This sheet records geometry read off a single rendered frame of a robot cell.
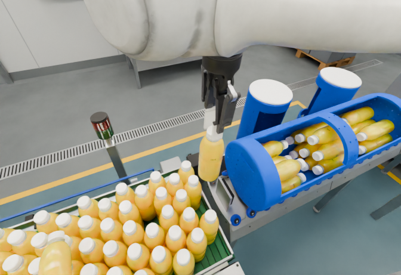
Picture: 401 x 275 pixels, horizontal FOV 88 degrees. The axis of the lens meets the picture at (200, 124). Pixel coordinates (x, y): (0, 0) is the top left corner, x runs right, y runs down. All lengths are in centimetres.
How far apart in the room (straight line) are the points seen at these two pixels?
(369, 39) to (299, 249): 191
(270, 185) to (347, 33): 61
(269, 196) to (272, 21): 65
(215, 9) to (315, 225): 210
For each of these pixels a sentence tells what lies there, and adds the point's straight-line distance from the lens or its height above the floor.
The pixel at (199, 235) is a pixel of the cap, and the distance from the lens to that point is 73.
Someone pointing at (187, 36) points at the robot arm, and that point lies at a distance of 17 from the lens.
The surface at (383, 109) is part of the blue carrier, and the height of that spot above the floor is 115.
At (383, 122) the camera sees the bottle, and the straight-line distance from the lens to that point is 134.
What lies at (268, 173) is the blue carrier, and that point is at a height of 121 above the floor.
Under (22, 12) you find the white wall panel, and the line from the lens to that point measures 372.
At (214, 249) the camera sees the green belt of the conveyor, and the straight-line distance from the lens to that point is 93.
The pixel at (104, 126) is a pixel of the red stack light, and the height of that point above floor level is 123.
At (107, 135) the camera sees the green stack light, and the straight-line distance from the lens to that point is 90.
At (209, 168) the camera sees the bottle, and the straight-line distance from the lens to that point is 62.
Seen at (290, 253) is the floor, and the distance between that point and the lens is 201.
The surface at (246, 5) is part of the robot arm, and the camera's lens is 18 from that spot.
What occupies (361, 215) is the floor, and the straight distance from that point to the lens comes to 246.
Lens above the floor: 180
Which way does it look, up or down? 44 degrees down
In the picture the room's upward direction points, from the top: 3 degrees clockwise
